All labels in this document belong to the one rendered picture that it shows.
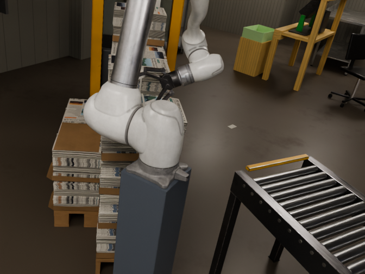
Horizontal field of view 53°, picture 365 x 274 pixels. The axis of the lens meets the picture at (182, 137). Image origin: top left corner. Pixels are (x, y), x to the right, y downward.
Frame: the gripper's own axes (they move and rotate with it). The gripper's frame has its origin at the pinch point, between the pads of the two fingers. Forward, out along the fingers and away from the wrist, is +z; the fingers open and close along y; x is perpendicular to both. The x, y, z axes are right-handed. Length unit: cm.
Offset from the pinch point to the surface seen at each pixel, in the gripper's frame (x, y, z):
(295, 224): -50, 61, -46
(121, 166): -10.2, 28.8, 20.3
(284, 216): -45, 59, -44
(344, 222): -48, 71, -68
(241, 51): 395, 153, -125
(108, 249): -10, 78, 49
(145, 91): 47, 20, 2
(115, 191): -10, 41, 29
